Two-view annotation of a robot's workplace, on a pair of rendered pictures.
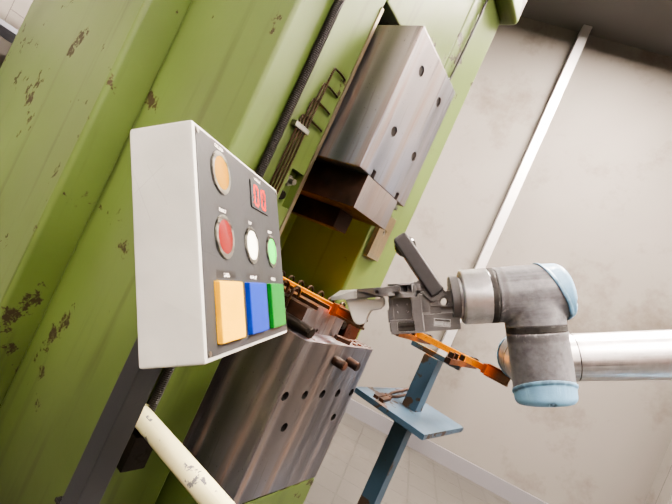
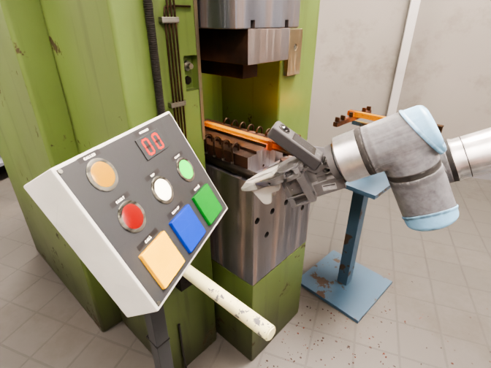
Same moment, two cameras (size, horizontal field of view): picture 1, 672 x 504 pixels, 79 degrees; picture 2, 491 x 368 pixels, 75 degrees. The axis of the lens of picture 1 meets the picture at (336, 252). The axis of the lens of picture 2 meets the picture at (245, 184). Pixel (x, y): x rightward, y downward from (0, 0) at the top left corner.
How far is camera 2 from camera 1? 0.31 m
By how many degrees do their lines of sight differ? 30
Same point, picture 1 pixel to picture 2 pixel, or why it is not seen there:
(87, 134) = (34, 98)
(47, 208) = (50, 159)
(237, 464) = (246, 263)
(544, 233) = not seen: outside the picture
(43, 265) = not seen: hidden behind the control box
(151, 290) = (104, 279)
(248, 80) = (101, 9)
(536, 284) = (400, 141)
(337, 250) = (262, 79)
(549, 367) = (424, 205)
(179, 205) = (84, 228)
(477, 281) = (346, 152)
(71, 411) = not seen: hidden behind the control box
